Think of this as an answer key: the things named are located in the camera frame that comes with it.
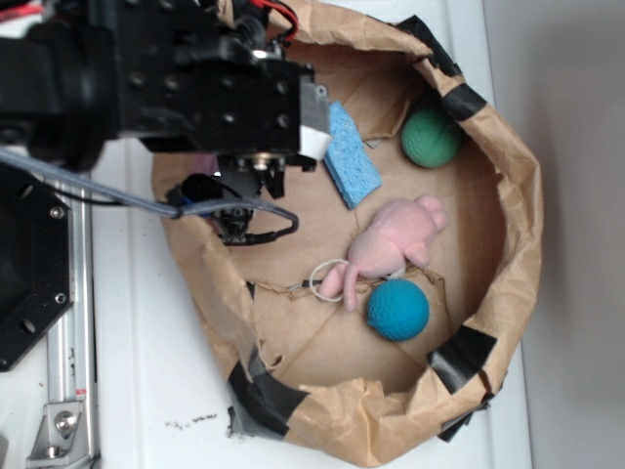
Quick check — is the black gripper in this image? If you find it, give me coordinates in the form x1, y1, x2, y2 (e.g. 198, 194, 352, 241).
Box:
114, 1, 332, 198

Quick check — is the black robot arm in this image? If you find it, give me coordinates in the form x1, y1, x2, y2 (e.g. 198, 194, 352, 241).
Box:
1, 1, 331, 197

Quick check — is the blue sponge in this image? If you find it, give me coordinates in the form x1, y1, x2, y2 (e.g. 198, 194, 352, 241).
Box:
324, 102, 382, 210

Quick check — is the green dimpled ball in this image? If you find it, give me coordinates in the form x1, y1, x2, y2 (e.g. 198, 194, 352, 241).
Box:
401, 107, 463, 169

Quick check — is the pink plush bunny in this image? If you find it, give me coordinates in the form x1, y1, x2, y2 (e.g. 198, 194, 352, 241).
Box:
315, 195, 449, 312

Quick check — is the blue dimpled ball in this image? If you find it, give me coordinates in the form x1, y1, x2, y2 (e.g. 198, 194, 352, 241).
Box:
366, 279, 430, 342

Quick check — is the brown paper bag bin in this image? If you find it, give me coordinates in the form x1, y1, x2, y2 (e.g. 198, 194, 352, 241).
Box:
163, 1, 543, 467

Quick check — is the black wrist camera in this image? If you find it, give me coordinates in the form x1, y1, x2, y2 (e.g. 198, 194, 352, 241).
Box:
166, 173, 276, 246

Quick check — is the grey braided cable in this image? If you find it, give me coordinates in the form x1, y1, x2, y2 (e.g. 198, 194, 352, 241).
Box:
0, 146, 300, 245

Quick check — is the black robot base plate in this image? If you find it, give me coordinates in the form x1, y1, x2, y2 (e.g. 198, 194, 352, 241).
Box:
1, 164, 72, 372

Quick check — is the aluminium extrusion rail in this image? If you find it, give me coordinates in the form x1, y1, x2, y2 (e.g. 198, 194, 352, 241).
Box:
44, 183, 101, 468

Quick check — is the metal corner bracket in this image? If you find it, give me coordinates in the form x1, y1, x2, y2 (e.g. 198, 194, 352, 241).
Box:
25, 401, 90, 468

